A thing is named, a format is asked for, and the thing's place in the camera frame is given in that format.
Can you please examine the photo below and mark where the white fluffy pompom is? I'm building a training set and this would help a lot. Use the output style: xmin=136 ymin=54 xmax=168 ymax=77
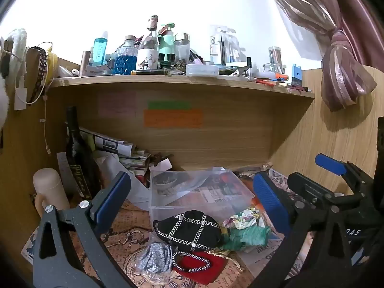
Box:
xmin=0 ymin=75 xmax=14 ymax=126

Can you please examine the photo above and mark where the clear lidded plastic container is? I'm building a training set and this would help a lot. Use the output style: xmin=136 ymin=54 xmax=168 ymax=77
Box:
xmin=185 ymin=64 xmax=219 ymax=77

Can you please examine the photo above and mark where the orange sticky note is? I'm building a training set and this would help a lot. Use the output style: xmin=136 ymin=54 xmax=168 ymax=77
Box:
xmin=144 ymin=109 xmax=203 ymax=128

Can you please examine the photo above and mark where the mauve striped curtain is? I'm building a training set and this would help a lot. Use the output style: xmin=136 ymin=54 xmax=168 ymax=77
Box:
xmin=259 ymin=0 xmax=384 ymax=111

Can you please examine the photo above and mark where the blue pencil sharpener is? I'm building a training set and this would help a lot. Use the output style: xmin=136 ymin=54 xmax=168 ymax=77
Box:
xmin=291 ymin=64 xmax=303 ymax=87

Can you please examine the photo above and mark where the dark wine bottle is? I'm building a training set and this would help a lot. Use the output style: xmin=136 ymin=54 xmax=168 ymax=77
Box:
xmin=65 ymin=106 xmax=101 ymax=200

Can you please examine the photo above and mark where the small white carton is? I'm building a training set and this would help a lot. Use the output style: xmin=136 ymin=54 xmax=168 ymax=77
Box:
xmin=79 ymin=64 xmax=114 ymax=77

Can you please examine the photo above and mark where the clear blister pack with brush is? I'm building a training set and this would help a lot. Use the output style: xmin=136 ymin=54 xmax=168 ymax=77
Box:
xmin=209 ymin=25 xmax=229 ymax=65

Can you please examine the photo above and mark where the glass jar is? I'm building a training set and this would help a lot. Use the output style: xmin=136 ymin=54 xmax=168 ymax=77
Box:
xmin=262 ymin=63 xmax=284 ymax=74

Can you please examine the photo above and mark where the clear blister pack with tools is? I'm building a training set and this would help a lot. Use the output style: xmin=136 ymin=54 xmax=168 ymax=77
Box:
xmin=228 ymin=34 xmax=240 ymax=63

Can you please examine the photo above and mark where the silver glitter pouch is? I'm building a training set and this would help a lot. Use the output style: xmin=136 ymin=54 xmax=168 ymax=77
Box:
xmin=136 ymin=242 xmax=174 ymax=275

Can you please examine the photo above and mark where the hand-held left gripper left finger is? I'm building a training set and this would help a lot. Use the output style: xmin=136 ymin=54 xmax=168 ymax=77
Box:
xmin=31 ymin=171 xmax=132 ymax=288

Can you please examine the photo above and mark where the clear tube of pencils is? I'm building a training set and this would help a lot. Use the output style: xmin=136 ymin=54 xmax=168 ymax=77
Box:
xmin=268 ymin=46 xmax=282 ymax=66

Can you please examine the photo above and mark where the wooden shelf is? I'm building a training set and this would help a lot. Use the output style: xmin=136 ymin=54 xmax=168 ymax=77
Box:
xmin=49 ymin=73 xmax=315 ymax=99

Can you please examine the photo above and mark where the black pouch with silver grid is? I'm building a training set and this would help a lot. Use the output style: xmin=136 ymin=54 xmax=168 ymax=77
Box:
xmin=153 ymin=210 xmax=222 ymax=251

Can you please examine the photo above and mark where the translucent plastic sheet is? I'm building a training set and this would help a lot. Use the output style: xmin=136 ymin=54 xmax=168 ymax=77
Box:
xmin=99 ymin=153 xmax=150 ymax=210

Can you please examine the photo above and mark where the tall clear illustrated bottle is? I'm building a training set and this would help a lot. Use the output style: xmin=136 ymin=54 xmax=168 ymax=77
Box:
xmin=136 ymin=15 xmax=160 ymax=71

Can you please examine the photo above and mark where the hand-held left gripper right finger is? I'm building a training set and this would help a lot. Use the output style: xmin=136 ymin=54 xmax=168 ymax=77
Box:
xmin=249 ymin=172 xmax=353 ymax=288

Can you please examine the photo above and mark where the clear plastic storage box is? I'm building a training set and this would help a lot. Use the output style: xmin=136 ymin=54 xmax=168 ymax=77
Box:
xmin=148 ymin=168 xmax=255 ymax=225

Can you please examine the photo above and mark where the yellow round object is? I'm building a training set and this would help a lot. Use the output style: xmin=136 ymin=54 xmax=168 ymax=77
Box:
xmin=45 ymin=51 xmax=58 ymax=86

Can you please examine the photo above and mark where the black marker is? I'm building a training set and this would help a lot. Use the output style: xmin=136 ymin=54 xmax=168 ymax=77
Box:
xmin=131 ymin=69 xmax=168 ymax=75

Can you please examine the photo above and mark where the blue mouthwash bottle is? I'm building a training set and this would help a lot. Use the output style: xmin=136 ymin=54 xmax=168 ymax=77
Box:
xmin=92 ymin=31 xmax=108 ymax=66

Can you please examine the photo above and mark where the red pouch with chain trim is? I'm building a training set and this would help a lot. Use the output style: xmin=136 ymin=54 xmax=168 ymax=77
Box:
xmin=172 ymin=250 xmax=228 ymax=285

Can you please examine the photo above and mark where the green fabric scrunchie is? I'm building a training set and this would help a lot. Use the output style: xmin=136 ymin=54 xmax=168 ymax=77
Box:
xmin=223 ymin=225 xmax=270 ymax=251

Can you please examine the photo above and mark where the white fluffy headband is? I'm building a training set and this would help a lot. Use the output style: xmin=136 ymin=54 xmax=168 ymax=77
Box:
xmin=6 ymin=28 xmax=27 ymax=78

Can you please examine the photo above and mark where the cream plastic bottle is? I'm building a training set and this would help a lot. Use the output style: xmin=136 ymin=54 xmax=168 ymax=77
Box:
xmin=32 ymin=168 xmax=71 ymax=216

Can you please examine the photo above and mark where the pink sticky note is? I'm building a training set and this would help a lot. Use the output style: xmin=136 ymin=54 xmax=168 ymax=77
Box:
xmin=98 ymin=91 xmax=136 ymax=116

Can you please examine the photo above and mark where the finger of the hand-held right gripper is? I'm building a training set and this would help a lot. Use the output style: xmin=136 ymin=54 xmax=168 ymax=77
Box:
xmin=315 ymin=154 xmax=374 ymax=186
xmin=287 ymin=172 xmax=354 ymax=207

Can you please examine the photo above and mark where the mint green pump bottle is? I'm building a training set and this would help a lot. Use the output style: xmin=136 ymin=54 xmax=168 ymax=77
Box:
xmin=158 ymin=22 xmax=176 ymax=62

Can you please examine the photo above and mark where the stack of newspapers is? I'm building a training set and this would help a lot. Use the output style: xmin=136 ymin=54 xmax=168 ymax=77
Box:
xmin=79 ymin=127 xmax=150 ymax=186

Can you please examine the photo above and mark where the white charger plug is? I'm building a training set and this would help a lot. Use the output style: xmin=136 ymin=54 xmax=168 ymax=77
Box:
xmin=14 ymin=88 xmax=27 ymax=110

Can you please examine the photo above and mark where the floral fabric scrunchie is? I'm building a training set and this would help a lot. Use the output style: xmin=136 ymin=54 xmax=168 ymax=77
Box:
xmin=222 ymin=208 xmax=266 ymax=228

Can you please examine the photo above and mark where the brown braided headband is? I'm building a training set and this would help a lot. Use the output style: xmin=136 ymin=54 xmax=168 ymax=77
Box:
xmin=27 ymin=46 xmax=48 ymax=104

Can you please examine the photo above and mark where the clear bottle with blue beads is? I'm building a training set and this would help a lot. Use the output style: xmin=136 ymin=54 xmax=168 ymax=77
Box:
xmin=114 ymin=35 xmax=138 ymax=75

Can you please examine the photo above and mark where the clear bottle with silver cap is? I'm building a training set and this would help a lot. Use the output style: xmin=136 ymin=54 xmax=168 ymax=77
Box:
xmin=174 ymin=32 xmax=191 ymax=65

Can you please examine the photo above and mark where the green sticky note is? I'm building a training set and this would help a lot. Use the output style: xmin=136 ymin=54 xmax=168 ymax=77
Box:
xmin=148 ymin=101 xmax=191 ymax=110

